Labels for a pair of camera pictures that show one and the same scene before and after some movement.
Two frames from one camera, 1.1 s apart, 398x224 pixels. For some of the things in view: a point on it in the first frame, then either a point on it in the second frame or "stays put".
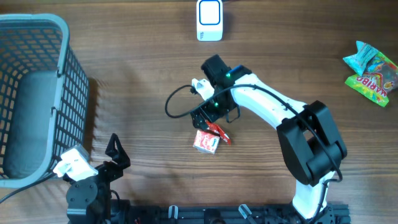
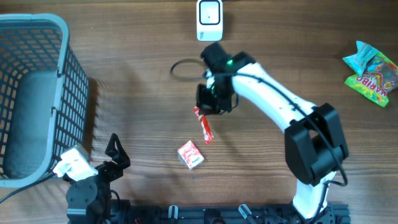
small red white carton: x=206 y=142 to x=189 y=155
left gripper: x=119 y=157 stays put
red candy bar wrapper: x=215 y=129 to x=208 y=134
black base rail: x=169 y=214 stays put
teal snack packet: x=359 y=60 stays put
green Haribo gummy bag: x=379 y=80 stays put
